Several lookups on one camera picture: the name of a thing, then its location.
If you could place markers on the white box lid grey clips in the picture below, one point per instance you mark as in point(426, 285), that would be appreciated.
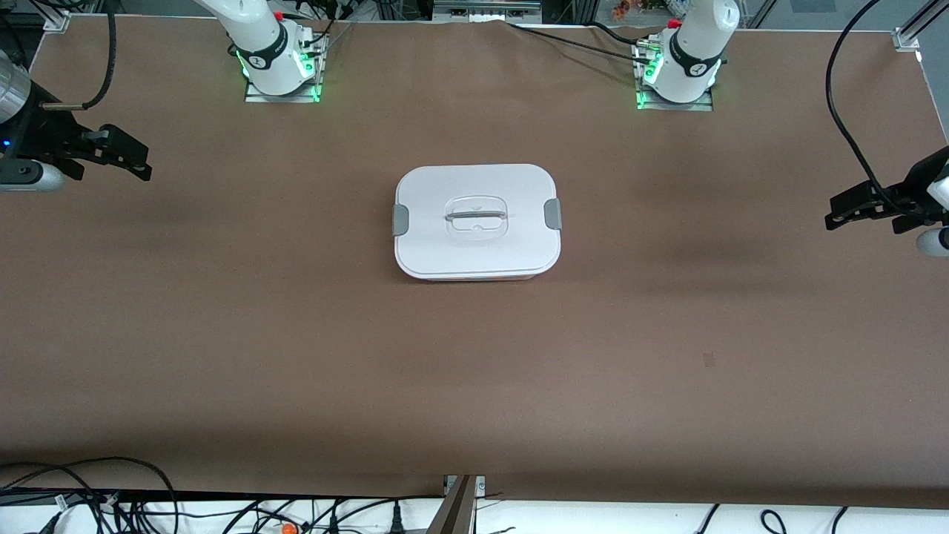
point(474, 252)

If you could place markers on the black power plug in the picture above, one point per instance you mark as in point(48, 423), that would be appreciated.
point(397, 523)
point(334, 525)

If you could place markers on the brown table mat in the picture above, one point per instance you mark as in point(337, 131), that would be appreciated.
point(593, 371)

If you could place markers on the translucent pink plastic box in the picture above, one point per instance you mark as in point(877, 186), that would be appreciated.
point(478, 277)

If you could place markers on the aluminium frame bracket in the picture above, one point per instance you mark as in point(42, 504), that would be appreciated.
point(906, 37)
point(58, 21)

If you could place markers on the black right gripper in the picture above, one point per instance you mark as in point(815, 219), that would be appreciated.
point(46, 136)

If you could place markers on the aluminium profile post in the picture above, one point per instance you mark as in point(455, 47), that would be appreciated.
point(456, 512)

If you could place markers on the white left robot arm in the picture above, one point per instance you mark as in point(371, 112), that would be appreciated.
point(693, 52)

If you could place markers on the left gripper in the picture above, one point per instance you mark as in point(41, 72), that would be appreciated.
point(913, 187)

